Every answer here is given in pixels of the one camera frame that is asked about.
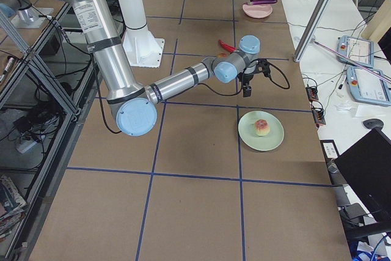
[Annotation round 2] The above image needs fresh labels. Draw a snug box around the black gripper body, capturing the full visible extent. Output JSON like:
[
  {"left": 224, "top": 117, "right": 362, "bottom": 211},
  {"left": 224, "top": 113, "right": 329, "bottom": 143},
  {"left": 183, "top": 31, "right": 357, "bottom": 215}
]
[{"left": 238, "top": 58, "right": 271, "bottom": 89}]

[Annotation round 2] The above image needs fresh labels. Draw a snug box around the purple eggplant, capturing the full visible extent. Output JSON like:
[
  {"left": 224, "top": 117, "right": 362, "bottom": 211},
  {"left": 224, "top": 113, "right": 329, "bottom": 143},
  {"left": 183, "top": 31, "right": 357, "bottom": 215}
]
[{"left": 246, "top": 0, "right": 278, "bottom": 6}]

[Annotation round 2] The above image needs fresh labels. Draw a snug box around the red chili pepper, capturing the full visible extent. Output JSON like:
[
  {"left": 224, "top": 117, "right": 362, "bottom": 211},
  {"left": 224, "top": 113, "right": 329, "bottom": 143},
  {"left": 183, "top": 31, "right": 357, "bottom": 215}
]
[{"left": 218, "top": 39, "right": 236, "bottom": 53}]

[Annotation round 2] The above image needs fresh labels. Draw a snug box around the pink yellow peach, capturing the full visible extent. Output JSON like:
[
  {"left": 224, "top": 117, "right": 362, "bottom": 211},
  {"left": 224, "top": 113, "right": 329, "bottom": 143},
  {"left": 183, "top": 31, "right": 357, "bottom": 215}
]
[{"left": 254, "top": 119, "right": 270, "bottom": 136}]

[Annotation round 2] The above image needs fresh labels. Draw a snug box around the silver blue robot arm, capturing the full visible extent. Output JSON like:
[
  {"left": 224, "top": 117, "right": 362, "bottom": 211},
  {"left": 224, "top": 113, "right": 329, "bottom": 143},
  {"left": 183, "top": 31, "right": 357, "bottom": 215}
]
[{"left": 63, "top": 0, "right": 261, "bottom": 136}]

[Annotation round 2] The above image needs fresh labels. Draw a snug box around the pink round plate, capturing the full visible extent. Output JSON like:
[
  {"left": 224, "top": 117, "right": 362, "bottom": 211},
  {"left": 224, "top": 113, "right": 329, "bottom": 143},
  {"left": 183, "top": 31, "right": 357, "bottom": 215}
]
[{"left": 242, "top": 4, "right": 272, "bottom": 19}]

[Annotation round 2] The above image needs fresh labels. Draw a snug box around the light green round plate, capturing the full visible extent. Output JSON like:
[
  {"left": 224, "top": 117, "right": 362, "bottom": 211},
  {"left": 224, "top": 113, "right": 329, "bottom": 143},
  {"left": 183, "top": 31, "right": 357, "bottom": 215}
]
[{"left": 238, "top": 111, "right": 285, "bottom": 152}]

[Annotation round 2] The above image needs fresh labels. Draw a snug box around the orange circuit board upper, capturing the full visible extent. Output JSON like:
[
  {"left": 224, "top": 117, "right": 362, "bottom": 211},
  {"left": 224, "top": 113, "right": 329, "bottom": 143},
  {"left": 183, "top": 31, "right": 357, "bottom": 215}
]
[{"left": 305, "top": 86, "right": 318, "bottom": 101}]

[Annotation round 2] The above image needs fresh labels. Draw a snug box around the orange circuit board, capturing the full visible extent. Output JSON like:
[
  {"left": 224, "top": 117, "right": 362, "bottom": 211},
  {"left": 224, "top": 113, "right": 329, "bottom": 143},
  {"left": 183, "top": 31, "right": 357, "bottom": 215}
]
[
  {"left": 305, "top": 86, "right": 318, "bottom": 101},
  {"left": 311, "top": 106, "right": 326, "bottom": 128}
]

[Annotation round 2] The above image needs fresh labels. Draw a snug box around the orange circuit board lower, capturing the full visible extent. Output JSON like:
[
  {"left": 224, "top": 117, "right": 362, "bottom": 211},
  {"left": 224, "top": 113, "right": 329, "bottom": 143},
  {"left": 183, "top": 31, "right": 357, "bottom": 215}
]
[{"left": 311, "top": 106, "right": 326, "bottom": 128}]

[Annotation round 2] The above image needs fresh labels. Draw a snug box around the upper teach pendant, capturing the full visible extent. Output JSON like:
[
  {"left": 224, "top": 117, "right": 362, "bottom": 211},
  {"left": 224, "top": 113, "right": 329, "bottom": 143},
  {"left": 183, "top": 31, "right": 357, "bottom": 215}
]
[{"left": 337, "top": 35, "right": 375, "bottom": 68}]

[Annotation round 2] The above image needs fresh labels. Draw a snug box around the teach pendant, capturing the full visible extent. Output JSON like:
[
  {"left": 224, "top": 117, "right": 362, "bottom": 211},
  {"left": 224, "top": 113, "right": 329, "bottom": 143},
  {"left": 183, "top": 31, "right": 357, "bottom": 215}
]
[
  {"left": 337, "top": 35, "right": 375, "bottom": 68},
  {"left": 346, "top": 66, "right": 390, "bottom": 106}
]

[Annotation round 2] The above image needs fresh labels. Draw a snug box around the white label card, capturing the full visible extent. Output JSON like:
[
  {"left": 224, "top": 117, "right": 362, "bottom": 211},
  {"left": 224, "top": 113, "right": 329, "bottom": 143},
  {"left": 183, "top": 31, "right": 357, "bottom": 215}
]
[{"left": 320, "top": 139, "right": 340, "bottom": 161}]

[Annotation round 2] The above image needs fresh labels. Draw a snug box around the lower teach pendant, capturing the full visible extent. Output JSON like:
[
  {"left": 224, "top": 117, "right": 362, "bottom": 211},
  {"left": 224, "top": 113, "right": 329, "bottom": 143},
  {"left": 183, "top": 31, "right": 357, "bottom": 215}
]
[{"left": 346, "top": 66, "right": 390, "bottom": 106}]

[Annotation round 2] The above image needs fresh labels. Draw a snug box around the black computer mouse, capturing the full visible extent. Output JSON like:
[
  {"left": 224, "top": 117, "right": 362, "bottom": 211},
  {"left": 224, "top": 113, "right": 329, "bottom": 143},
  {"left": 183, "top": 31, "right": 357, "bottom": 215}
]
[{"left": 362, "top": 118, "right": 384, "bottom": 130}]

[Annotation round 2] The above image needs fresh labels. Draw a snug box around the black monitor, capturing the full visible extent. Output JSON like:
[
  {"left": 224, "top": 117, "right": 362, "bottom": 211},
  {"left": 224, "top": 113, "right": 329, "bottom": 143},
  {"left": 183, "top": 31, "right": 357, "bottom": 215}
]
[{"left": 335, "top": 128, "right": 390, "bottom": 221}]

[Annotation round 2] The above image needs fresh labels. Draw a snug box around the white power strip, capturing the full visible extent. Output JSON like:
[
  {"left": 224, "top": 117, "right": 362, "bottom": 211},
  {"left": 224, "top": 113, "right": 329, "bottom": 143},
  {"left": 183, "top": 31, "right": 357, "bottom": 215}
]
[{"left": 15, "top": 139, "right": 37, "bottom": 154}]

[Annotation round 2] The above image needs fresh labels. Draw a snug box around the stack of magazines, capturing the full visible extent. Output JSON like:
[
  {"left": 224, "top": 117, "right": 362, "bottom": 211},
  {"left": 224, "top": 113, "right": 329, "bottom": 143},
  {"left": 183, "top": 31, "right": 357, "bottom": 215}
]
[{"left": 1, "top": 174, "right": 27, "bottom": 239}]

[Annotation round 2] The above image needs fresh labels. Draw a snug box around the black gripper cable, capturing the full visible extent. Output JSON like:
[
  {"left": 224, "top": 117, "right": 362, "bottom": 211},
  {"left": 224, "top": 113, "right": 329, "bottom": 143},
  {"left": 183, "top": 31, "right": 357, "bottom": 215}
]
[{"left": 201, "top": 59, "right": 291, "bottom": 97}]

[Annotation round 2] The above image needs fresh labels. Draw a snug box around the aluminium frame post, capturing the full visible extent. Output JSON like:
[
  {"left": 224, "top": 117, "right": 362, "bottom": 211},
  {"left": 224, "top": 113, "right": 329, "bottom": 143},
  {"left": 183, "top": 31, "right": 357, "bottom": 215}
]
[{"left": 293, "top": 0, "right": 330, "bottom": 62}]

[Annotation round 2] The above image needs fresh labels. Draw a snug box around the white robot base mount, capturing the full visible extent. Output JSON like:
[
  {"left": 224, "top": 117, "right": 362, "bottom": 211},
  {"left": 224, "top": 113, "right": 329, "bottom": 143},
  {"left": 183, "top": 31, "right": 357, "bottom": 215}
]
[{"left": 119, "top": 0, "right": 165, "bottom": 68}]

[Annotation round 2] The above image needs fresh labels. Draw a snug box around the aluminium side frame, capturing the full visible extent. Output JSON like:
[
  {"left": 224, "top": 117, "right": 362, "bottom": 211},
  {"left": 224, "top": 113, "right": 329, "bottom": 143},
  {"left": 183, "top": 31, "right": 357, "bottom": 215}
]
[{"left": 1, "top": 0, "right": 97, "bottom": 260}]

